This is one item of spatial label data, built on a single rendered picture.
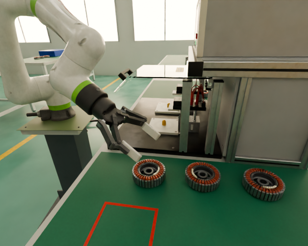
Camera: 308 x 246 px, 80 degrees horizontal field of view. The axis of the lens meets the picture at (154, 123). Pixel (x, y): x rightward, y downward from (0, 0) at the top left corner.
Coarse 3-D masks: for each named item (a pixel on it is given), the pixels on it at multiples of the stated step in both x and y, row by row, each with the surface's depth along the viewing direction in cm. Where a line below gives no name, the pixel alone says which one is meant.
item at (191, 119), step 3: (189, 117) 89; (192, 117) 89; (198, 117) 88; (189, 120) 86; (192, 120) 86; (198, 120) 86; (189, 123) 85; (192, 123) 84; (195, 123) 84; (198, 123) 84; (189, 126) 85; (195, 126) 85; (198, 126) 84; (189, 129) 86; (195, 129) 85; (198, 129) 85; (198, 132) 86
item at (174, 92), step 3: (177, 84) 107; (180, 84) 106; (177, 87) 103; (180, 87) 103; (174, 90) 110; (177, 90) 104; (180, 90) 104; (192, 90) 103; (201, 90) 103; (174, 93) 105; (177, 93) 104; (180, 93) 104; (195, 93) 103
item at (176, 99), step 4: (176, 100) 82; (180, 100) 82; (172, 104) 89; (176, 104) 82; (180, 104) 82; (200, 104) 83; (168, 108) 84; (172, 108) 84; (176, 108) 83; (180, 108) 82; (192, 108) 81; (196, 108) 81; (200, 108) 81; (204, 108) 80
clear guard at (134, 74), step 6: (144, 66) 79; (150, 66) 79; (156, 66) 79; (162, 66) 78; (168, 66) 78; (174, 66) 78; (180, 66) 77; (186, 66) 77; (138, 72) 68; (144, 72) 68; (150, 72) 67; (156, 72) 67; (162, 72) 67; (168, 72) 67; (174, 72) 66; (180, 72) 66; (186, 72) 66; (126, 78) 63; (162, 78) 61; (168, 78) 60; (174, 78) 60; (180, 78) 59; (186, 78) 59; (192, 78) 59; (198, 78) 58; (204, 78) 58; (120, 84) 64
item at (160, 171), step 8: (144, 160) 65; (152, 160) 65; (136, 168) 61; (144, 168) 65; (152, 168) 63; (160, 168) 62; (136, 176) 59; (144, 176) 58; (152, 176) 58; (160, 176) 59; (144, 184) 58; (152, 184) 58
